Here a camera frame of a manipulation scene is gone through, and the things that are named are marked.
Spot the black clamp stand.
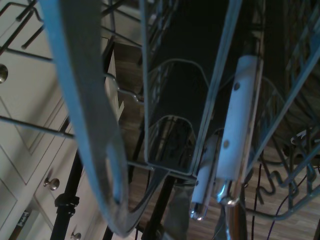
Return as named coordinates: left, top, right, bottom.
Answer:
left=49, top=149, right=85, bottom=240

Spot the white handled metal utensil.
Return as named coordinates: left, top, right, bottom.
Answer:
left=191, top=136, right=221, bottom=222

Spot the white drawer cabinet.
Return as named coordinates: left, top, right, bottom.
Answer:
left=0, top=0, right=121, bottom=240

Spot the wire dishwasher rack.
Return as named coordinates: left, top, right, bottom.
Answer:
left=0, top=0, right=320, bottom=226

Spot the white-handled knife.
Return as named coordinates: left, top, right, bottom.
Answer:
left=216, top=55, right=264, bottom=240

